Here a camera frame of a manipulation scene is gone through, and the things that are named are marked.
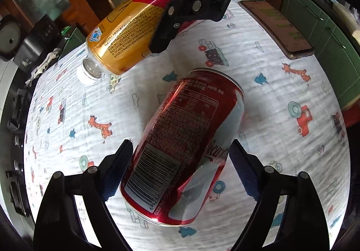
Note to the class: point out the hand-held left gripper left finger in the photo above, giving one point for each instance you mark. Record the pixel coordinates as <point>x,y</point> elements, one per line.
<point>115,177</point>

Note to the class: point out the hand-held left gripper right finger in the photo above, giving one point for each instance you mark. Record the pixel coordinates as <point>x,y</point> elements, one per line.
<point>244,172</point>

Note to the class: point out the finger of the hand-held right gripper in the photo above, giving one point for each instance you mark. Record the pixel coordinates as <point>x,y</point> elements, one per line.
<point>166,31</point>

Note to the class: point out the plastic bottle gold red label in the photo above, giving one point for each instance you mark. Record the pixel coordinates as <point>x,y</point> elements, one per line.
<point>126,34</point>

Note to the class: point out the dented red soda can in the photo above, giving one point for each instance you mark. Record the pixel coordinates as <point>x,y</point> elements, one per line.
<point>180,138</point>

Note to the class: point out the black smartphone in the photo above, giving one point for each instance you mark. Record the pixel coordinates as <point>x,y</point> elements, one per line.
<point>278,28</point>

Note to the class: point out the white printed tablecloth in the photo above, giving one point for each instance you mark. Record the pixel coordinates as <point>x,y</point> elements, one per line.
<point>267,93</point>

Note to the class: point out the black gas stove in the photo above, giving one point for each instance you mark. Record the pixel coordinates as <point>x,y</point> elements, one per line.
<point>18,127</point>

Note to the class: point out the green drawer cabinet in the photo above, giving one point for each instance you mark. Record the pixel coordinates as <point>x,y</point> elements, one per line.
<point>326,37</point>

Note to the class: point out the white rag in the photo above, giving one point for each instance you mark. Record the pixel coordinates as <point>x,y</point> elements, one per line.
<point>42,66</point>

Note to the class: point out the black box appliance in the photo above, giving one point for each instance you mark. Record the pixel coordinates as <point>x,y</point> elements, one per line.
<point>36,40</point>

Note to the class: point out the black rice cooker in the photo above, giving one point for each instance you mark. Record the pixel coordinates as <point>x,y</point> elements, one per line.
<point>9,40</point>

